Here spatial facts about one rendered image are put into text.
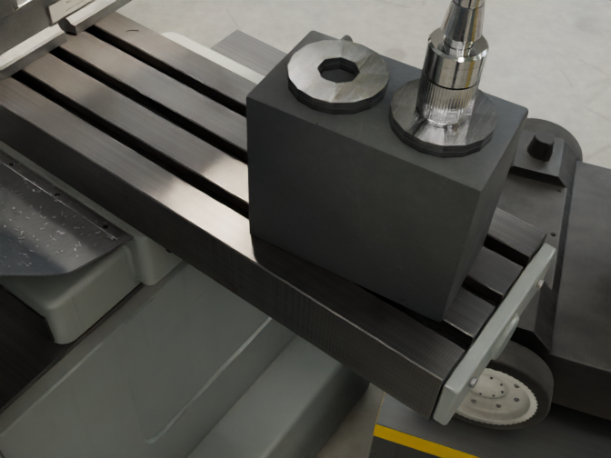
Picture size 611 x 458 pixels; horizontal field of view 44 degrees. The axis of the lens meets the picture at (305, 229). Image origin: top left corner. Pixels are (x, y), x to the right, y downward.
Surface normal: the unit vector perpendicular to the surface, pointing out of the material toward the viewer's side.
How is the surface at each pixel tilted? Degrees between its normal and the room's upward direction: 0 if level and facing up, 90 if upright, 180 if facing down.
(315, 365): 0
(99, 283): 90
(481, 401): 90
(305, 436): 63
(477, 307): 0
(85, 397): 90
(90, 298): 90
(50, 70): 0
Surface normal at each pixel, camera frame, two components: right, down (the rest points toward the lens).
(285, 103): 0.04, -0.65
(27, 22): 0.81, 0.46
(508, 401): -0.32, 0.71
